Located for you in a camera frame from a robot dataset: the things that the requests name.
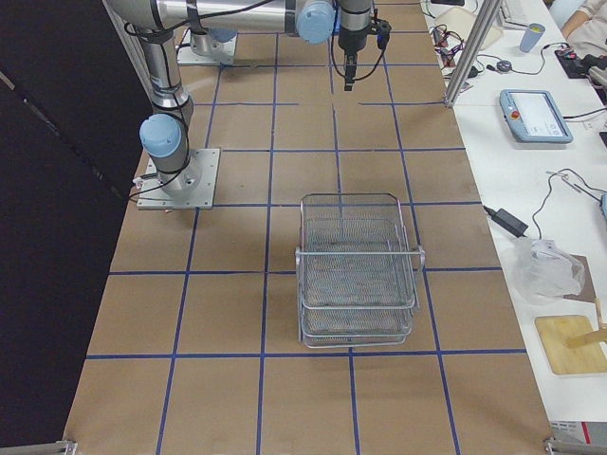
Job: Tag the wooden cutting board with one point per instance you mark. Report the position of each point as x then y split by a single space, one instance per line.
571 344

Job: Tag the clear plastic bag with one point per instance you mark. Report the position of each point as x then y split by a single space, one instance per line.
542 270

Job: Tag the aluminium frame post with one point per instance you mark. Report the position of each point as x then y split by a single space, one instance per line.
483 33

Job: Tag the blue cup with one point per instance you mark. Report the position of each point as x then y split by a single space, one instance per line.
532 35

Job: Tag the beige plastic tray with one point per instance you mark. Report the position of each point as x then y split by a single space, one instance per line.
461 21

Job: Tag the round grey puck device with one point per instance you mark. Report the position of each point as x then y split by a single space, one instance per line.
503 66

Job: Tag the black power adapter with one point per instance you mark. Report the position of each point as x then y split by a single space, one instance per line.
507 221

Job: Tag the blue teach pendant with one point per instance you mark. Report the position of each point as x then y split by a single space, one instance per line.
533 117

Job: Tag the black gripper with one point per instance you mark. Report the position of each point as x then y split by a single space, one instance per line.
351 40

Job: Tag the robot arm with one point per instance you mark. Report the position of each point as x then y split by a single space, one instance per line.
165 134

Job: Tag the wire mesh shelf rack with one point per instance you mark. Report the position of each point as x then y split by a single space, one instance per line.
355 271

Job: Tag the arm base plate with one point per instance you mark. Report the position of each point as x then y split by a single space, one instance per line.
217 47
193 188

